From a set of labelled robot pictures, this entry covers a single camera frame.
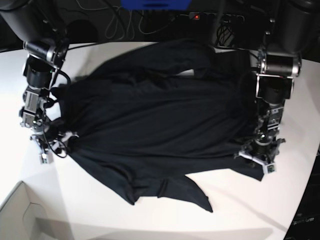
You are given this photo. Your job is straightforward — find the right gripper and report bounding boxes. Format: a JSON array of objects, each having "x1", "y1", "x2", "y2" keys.
[{"x1": 29, "y1": 131, "x2": 78, "y2": 164}]

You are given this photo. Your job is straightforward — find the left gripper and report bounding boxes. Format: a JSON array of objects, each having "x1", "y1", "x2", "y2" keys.
[{"x1": 234, "y1": 138, "x2": 286, "y2": 174}]

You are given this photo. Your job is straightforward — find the black t-shirt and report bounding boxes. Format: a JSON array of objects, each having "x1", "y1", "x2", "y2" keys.
[{"x1": 52, "y1": 39, "x2": 264, "y2": 212}]

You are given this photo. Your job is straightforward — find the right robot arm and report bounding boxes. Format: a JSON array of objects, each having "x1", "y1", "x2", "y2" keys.
[{"x1": 0, "y1": 0, "x2": 70, "y2": 164}]

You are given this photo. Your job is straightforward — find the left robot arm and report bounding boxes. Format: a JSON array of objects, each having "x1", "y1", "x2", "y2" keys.
[{"x1": 237, "y1": 0, "x2": 320, "y2": 174}]

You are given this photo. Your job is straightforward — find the white cardboard box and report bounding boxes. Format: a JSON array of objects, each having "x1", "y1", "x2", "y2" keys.
[{"x1": 0, "y1": 181, "x2": 74, "y2": 240}]

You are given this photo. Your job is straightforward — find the black power strip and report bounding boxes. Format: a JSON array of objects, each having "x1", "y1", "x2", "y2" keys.
[{"x1": 187, "y1": 11, "x2": 246, "y2": 23}]

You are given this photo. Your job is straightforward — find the blue plastic bin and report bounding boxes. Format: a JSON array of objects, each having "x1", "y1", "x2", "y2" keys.
[{"x1": 120, "y1": 0, "x2": 191, "y2": 10}]

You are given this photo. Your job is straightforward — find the white cable on floor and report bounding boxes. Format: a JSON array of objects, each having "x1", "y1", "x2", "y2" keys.
[{"x1": 104, "y1": 7, "x2": 176, "y2": 39}]

